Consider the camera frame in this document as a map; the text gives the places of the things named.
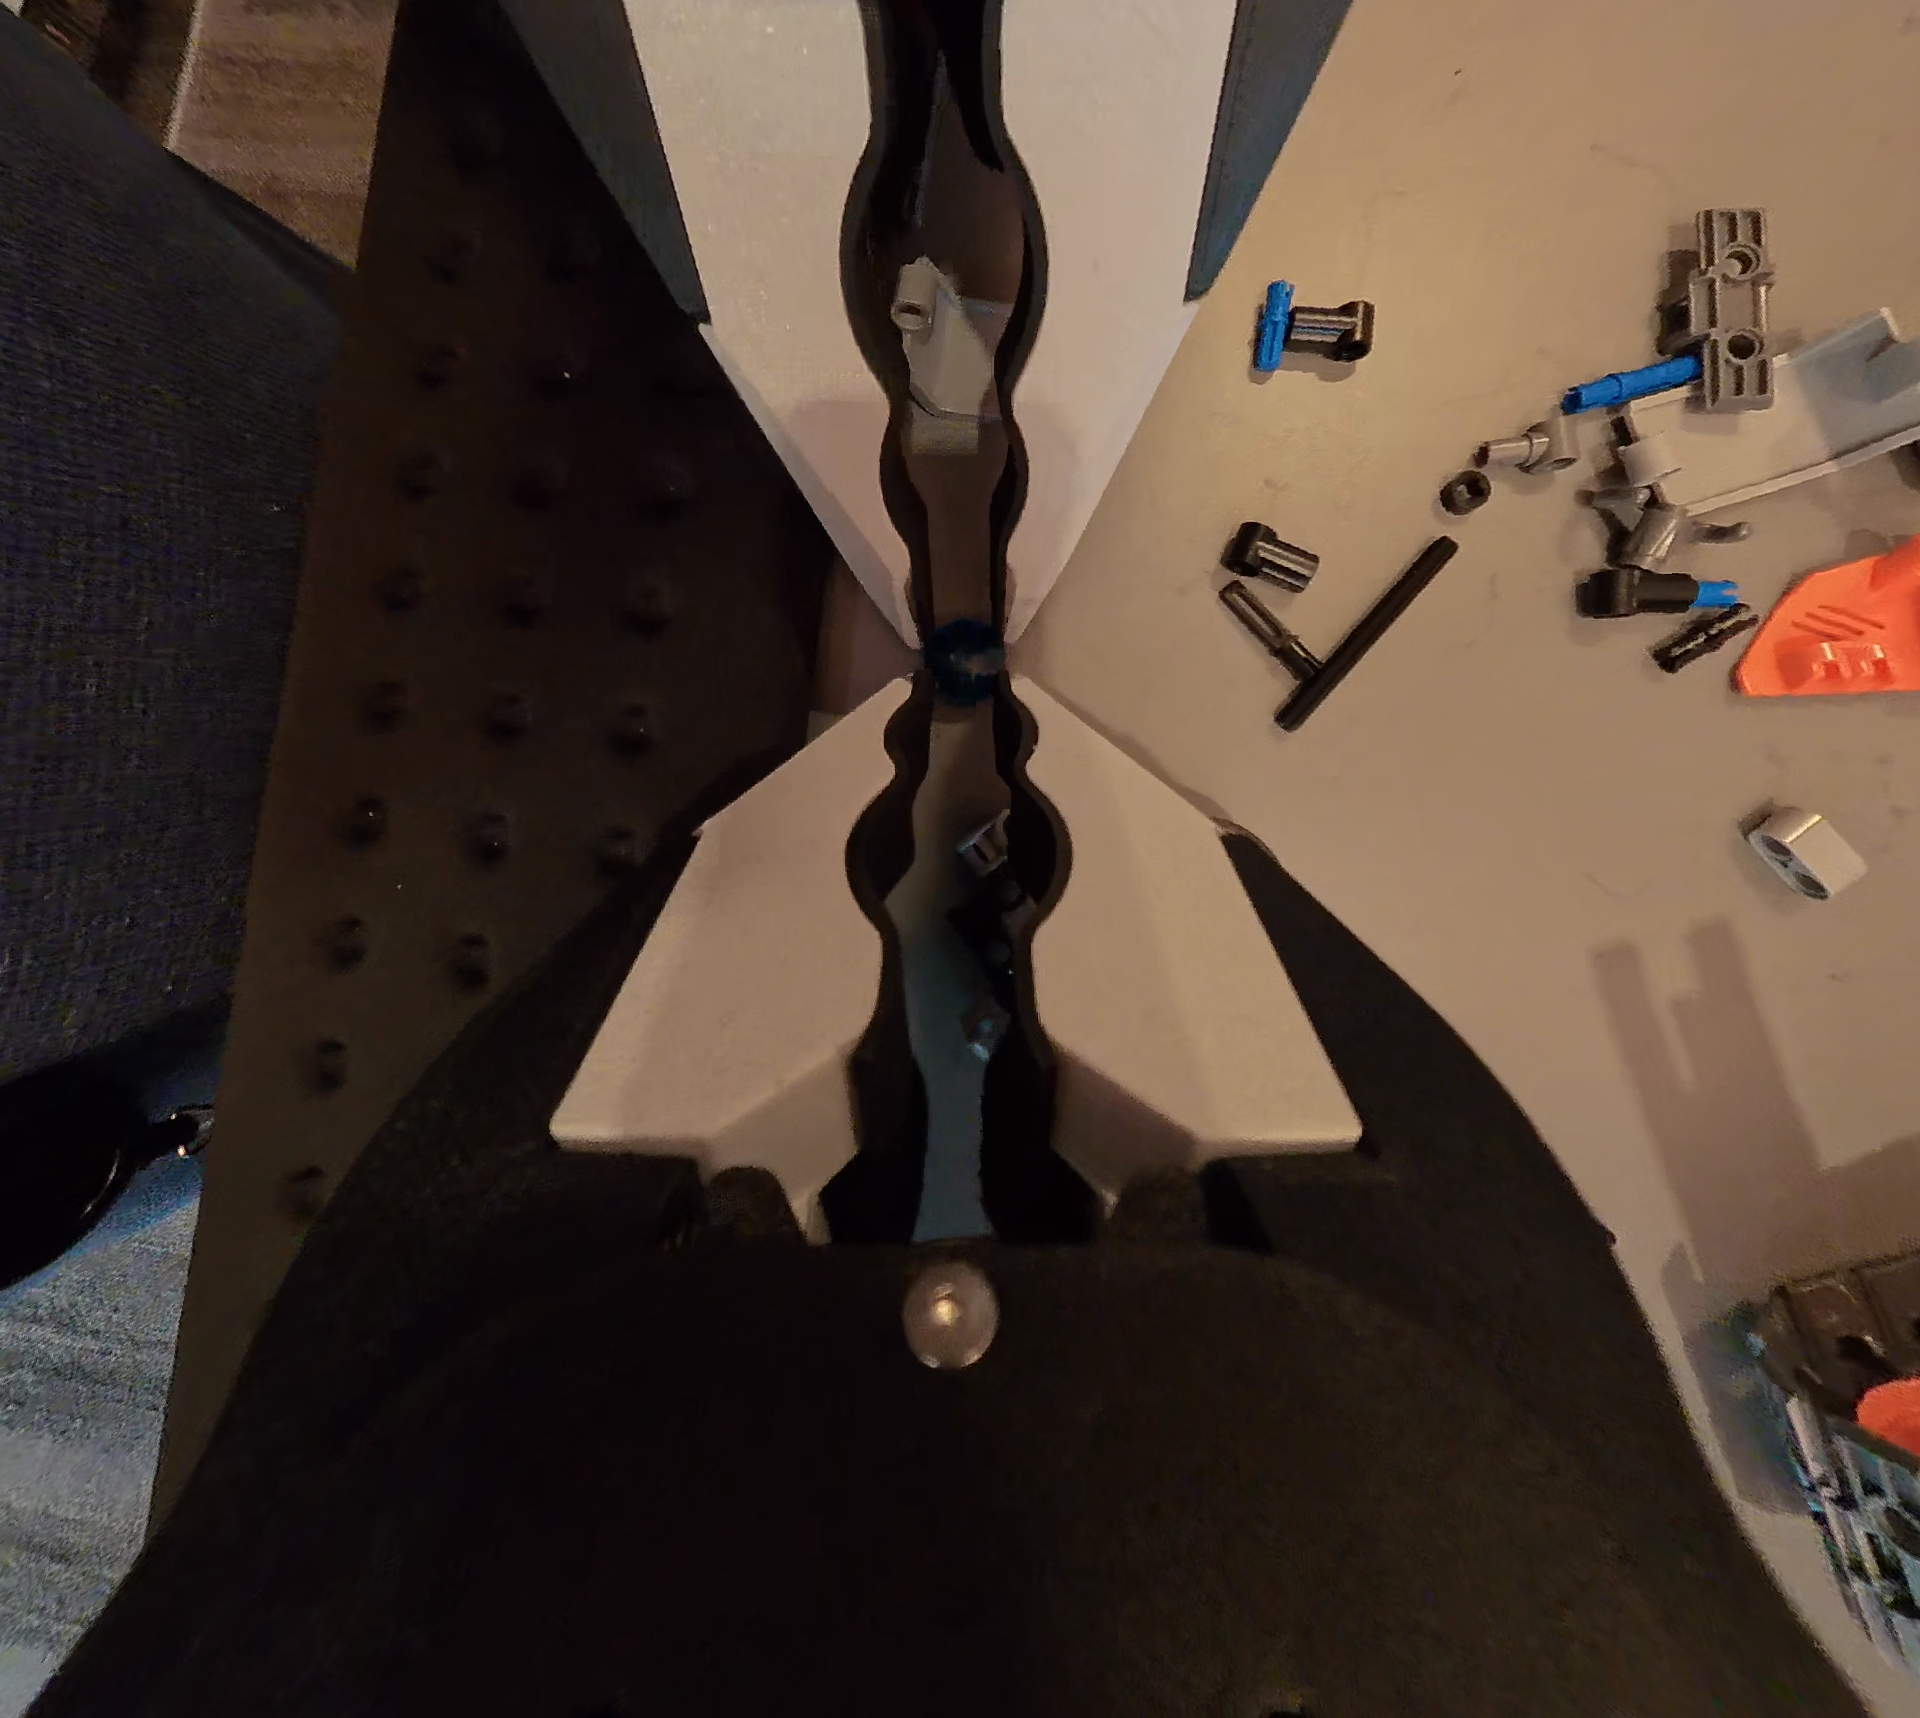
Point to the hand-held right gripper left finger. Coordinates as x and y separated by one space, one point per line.
717 997

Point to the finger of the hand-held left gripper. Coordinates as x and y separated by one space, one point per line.
1128 171
752 171

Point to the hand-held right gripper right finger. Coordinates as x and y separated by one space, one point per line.
1186 997

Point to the black angled connector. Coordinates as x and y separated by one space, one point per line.
995 924

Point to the grey holed connector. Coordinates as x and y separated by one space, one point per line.
984 1034

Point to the silver cylinder connector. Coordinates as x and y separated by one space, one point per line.
984 842

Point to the blue translucent ball piece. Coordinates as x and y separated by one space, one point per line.
957 662

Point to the black elbow connector blue pin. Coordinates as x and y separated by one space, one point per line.
1627 591

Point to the blue pin with black connector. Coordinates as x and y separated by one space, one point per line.
1313 327

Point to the grey bent connector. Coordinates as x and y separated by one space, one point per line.
937 366

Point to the black long pin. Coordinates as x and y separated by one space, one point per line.
1268 624

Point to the black sleeve connector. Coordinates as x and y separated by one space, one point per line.
1272 553

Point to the long black axle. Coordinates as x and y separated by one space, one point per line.
1362 632

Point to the black perforated panel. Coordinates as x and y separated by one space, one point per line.
499 547

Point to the black round bush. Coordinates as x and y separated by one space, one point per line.
1464 489

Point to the small grey pin connector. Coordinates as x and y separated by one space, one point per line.
1524 443

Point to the blue axle pin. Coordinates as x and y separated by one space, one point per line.
1627 386

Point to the dark grey double connector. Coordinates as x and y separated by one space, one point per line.
1727 309

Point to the black friction pin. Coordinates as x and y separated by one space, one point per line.
1703 639

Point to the grey two-hole beam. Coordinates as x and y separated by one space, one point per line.
1809 849

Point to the tracked toy robot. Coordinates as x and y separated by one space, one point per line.
1850 1330

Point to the large grey curved panel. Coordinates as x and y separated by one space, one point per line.
1831 400

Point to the orange angled panel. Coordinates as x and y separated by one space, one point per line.
1836 632

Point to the person's blue jeans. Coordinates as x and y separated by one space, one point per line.
62 1373

